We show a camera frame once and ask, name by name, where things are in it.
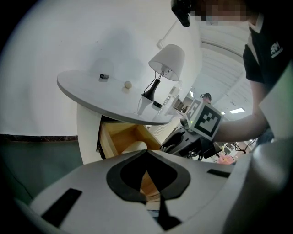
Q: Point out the person's right forearm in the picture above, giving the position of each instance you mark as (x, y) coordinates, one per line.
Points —
(242, 128)

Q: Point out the white wall conduit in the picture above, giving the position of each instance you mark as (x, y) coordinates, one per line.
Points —
(169, 30)

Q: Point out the black head-mounted camera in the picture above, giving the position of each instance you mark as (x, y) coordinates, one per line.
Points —
(182, 11)

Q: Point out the rectangular ceiling light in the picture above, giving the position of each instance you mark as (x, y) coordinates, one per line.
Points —
(191, 94)
(236, 111)

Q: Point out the pink cloth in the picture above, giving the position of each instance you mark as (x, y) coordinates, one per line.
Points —
(225, 159)

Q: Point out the pale pink makeup sponge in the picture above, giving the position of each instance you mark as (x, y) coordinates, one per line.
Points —
(128, 84)

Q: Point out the round black compact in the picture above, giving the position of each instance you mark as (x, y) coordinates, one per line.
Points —
(157, 104)

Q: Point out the clear plastic water bottle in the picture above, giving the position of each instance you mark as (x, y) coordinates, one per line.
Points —
(174, 93)

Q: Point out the large wooden drawer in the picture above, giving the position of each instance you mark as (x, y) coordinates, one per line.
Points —
(119, 134)

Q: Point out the person's blue jeans leg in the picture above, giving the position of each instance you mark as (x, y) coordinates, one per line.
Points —
(265, 137)

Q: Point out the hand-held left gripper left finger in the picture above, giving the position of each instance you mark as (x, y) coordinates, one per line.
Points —
(91, 205)

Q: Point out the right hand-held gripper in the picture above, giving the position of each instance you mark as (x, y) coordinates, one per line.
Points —
(206, 121)

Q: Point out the white wall switch box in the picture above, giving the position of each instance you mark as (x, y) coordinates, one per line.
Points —
(160, 44)

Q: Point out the person's head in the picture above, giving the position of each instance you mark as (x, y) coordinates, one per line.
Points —
(224, 9)

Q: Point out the black lipstick tube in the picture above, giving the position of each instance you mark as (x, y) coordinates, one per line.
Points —
(104, 76)

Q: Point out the white shade table lamp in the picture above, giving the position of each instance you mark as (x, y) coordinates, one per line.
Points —
(167, 60)

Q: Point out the person's black shirt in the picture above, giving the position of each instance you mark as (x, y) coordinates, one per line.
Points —
(270, 59)

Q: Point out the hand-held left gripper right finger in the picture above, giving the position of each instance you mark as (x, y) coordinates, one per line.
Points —
(206, 201)

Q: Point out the white round table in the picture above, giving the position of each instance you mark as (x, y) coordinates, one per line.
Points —
(91, 96)

